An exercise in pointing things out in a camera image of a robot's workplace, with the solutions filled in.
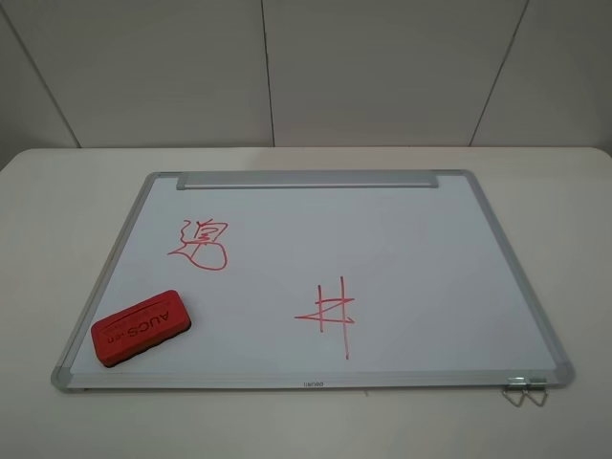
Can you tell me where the metal hanging clip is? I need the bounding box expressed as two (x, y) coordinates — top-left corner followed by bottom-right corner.
(523, 378), (549, 407)
(502, 377), (527, 407)

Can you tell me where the right metal hanging clip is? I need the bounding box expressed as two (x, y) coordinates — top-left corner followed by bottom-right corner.
(523, 378), (549, 407)

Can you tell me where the left metal hanging clip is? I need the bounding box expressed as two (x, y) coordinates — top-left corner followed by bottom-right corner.
(502, 377), (527, 407)

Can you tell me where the grey whiteboard pen tray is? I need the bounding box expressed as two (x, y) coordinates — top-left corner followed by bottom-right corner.
(177, 170), (439, 190)

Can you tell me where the red felt whiteboard eraser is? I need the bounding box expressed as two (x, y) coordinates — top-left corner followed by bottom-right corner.
(90, 290), (191, 368)

